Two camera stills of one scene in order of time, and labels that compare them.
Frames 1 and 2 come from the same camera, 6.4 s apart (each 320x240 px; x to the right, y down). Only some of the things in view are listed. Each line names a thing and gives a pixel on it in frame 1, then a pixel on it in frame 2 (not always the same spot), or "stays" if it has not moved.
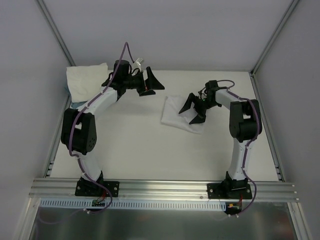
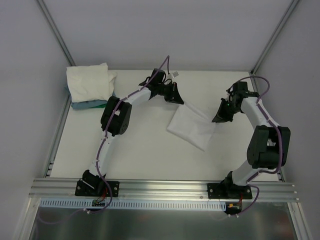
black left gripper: (145, 82) to (170, 90)
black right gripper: (200, 106) to (227, 108)
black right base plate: (229, 191) stays
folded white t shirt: (84, 81) stays
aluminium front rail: (161, 190) stays
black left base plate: (87, 188) stays
